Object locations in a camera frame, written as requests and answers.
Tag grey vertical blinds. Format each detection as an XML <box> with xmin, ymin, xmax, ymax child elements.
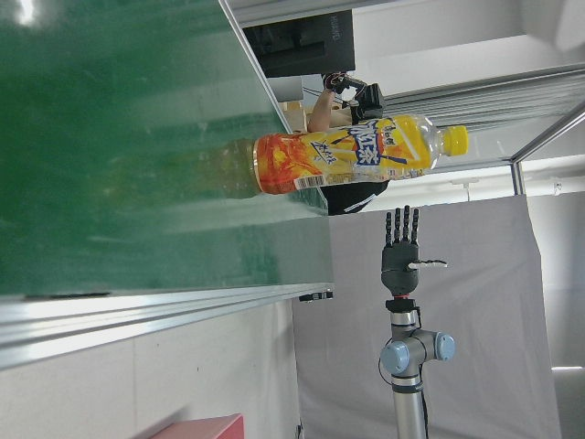
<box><xmin>383</xmin><ymin>63</ymin><xmax>585</xmax><ymax>134</ymax></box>

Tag black computer monitor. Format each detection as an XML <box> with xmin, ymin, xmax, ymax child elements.
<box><xmin>244</xmin><ymin>9</ymin><xmax>356</xmax><ymax>79</ymax></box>

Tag person in black shirt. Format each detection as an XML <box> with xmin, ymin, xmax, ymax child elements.
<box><xmin>306</xmin><ymin>89</ymin><xmax>389</xmax><ymax>217</ymax></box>

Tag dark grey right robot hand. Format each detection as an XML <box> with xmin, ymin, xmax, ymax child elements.
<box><xmin>380</xmin><ymin>206</ymin><xmax>449</xmax><ymax>299</ymax></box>

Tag pink plastic basket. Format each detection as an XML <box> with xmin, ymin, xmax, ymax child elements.
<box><xmin>153</xmin><ymin>412</ymin><xmax>246</xmax><ymax>439</ymax></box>

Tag light wooden box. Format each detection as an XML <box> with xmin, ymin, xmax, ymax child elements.
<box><xmin>282</xmin><ymin>101</ymin><xmax>353</xmax><ymax>134</ymax></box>

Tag grey backdrop curtain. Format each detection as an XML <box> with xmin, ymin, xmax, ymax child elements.
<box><xmin>291</xmin><ymin>191</ymin><xmax>562</xmax><ymax>439</ymax></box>

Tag yellow iced tea bottle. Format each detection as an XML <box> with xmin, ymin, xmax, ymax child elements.
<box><xmin>182</xmin><ymin>113</ymin><xmax>471</xmax><ymax>202</ymax></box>

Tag black teleoperation glove device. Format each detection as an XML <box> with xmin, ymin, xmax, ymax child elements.
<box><xmin>323</xmin><ymin>72</ymin><xmax>386</xmax><ymax>124</ymax></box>

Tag aluminium table edge rail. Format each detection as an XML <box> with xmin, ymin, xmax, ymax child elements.
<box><xmin>0</xmin><ymin>282</ymin><xmax>335</xmax><ymax>371</ymax></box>

